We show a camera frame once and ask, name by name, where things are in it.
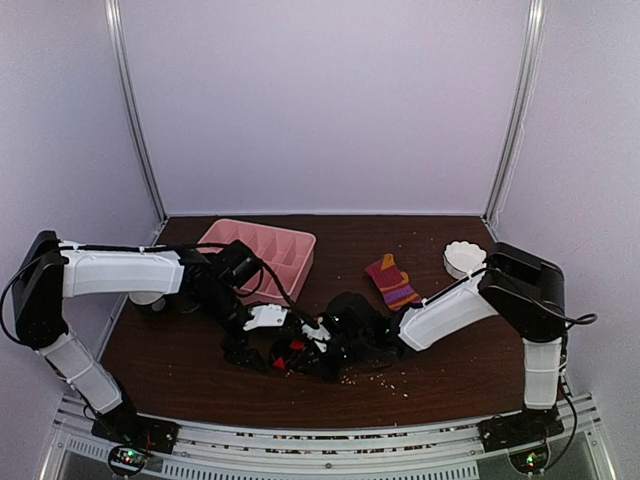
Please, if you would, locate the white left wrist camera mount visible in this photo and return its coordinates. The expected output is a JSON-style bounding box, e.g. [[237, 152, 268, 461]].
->
[[243, 304, 289, 332]]

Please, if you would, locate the white scalloped ceramic bowl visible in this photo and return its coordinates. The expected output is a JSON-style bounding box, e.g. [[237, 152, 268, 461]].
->
[[443, 241, 487, 280]]

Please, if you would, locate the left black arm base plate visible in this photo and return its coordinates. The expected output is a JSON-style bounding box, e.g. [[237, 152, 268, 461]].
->
[[91, 416, 179, 454]]

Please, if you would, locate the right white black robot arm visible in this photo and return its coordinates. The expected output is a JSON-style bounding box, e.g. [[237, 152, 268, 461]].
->
[[302, 243, 597, 442]]

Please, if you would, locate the black argyle red orange sock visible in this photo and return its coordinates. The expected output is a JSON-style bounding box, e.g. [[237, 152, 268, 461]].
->
[[269, 338, 313, 372]]

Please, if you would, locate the right aluminium frame post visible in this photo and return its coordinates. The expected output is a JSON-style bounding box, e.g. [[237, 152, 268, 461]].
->
[[483, 0, 548, 236]]

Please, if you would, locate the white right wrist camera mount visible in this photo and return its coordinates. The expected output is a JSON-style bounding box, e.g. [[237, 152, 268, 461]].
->
[[301, 317, 331, 343]]

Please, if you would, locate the pink divided organizer tray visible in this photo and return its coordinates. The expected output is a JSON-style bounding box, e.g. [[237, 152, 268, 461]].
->
[[199, 219, 316, 301]]

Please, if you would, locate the left aluminium frame post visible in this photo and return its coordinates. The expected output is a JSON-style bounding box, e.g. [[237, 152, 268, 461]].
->
[[104, 0, 169, 224]]

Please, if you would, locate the small white round container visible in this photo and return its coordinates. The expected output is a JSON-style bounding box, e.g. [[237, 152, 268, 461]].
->
[[128, 292, 167, 315]]

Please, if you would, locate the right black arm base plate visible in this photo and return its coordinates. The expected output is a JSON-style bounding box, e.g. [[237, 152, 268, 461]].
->
[[477, 409, 565, 452]]

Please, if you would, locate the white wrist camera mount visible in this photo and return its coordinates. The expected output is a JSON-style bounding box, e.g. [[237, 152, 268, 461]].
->
[[301, 317, 331, 343], [243, 304, 289, 332]]

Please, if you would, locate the maroon orange purple striped sock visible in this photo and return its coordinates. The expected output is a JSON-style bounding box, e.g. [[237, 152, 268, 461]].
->
[[364, 253, 422, 312]]

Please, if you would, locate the aluminium frame post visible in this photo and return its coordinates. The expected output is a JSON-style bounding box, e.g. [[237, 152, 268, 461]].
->
[[483, 0, 548, 236], [104, 0, 169, 224]]

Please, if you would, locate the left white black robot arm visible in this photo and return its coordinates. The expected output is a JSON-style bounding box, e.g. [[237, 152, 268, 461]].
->
[[1, 231, 308, 444]]

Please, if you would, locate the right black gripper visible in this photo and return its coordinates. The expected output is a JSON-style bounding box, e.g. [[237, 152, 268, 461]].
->
[[294, 334, 371, 386]]

